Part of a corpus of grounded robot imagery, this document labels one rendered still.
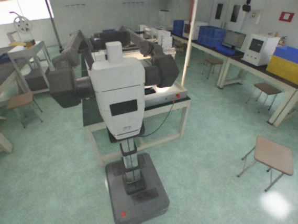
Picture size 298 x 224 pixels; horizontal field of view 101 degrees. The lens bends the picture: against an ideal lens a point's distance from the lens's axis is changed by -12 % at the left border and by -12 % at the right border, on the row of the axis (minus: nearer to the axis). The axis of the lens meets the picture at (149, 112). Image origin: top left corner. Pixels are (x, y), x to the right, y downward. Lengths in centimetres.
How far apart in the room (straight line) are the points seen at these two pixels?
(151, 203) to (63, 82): 123
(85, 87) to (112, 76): 12
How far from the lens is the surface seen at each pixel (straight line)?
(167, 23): 613
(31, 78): 371
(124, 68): 58
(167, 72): 64
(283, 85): 300
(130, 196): 150
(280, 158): 195
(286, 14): 507
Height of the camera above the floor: 168
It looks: 40 degrees down
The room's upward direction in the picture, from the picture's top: straight up
